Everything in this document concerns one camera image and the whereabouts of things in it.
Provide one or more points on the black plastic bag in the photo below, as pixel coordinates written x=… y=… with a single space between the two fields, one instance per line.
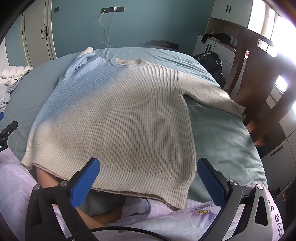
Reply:
x=208 y=61

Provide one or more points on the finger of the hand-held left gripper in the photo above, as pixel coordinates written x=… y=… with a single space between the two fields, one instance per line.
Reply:
x=10 y=128

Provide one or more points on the white wall cupboard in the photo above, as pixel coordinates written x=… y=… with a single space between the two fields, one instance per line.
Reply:
x=231 y=9

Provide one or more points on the pale grey crumpled bedding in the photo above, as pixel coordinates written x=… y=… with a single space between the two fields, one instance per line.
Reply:
x=4 y=97

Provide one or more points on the white room door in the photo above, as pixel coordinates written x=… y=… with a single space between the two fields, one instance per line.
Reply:
x=37 y=34

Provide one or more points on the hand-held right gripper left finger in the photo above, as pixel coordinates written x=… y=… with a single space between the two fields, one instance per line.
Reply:
x=85 y=183

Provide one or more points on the purple floral cloth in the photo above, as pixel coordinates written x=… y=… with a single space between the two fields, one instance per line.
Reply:
x=161 y=222

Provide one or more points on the bed with teal sheet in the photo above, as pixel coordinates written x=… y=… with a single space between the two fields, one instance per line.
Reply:
x=219 y=129

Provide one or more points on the brown wooden chair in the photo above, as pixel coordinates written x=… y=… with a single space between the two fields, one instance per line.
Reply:
x=249 y=81

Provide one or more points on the cream and blue knit sweater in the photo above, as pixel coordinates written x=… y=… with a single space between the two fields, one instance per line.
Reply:
x=115 y=115

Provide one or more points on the dark wall outlet plate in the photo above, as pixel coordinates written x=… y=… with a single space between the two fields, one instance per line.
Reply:
x=108 y=9

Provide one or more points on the white drawer cabinet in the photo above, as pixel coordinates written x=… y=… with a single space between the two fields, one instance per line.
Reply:
x=208 y=48

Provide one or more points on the dark clothes on cabinet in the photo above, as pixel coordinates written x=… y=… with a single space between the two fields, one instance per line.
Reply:
x=218 y=37

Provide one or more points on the white puffy duvet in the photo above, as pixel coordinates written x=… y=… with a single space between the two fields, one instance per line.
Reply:
x=13 y=74

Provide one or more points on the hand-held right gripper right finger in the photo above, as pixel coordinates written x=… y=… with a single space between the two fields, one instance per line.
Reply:
x=212 y=185

